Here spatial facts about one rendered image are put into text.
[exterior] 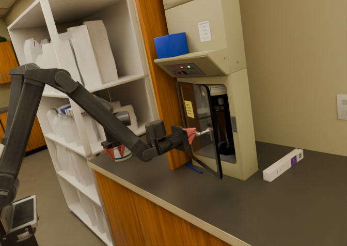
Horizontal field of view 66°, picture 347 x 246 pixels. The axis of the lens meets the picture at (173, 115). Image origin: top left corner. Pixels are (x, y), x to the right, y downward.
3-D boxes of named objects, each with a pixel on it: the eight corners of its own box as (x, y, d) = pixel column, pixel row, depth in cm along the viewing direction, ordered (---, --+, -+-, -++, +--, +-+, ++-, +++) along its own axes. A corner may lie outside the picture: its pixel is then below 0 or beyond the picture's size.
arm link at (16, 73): (18, 69, 131) (6, 61, 121) (46, 69, 131) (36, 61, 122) (7, 161, 122) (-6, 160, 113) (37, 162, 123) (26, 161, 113)
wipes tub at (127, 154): (125, 151, 178) (120, 129, 174) (136, 154, 168) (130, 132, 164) (108, 159, 170) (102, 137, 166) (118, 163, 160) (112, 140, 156)
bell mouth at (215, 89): (219, 86, 135) (217, 75, 133) (249, 86, 121) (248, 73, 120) (194, 95, 124) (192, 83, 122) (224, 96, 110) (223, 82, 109)
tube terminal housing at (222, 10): (222, 146, 155) (201, 6, 135) (274, 157, 131) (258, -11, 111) (192, 164, 140) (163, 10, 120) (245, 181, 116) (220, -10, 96)
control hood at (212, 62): (176, 76, 128) (172, 55, 125) (231, 73, 103) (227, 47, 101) (157, 81, 121) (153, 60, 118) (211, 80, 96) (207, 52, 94)
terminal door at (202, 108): (191, 156, 138) (177, 80, 127) (222, 181, 110) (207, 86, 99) (190, 157, 137) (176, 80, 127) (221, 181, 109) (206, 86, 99)
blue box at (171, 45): (174, 55, 123) (170, 35, 121) (189, 52, 115) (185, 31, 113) (157, 59, 117) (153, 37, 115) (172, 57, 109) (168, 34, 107)
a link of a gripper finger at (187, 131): (200, 124, 109) (183, 132, 103) (203, 140, 110) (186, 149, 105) (189, 122, 114) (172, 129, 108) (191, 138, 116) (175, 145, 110)
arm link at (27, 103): (28, 60, 86) (25, 56, 77) (72, 73, 91) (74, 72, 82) (-12, 194, 85) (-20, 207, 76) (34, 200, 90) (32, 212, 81)
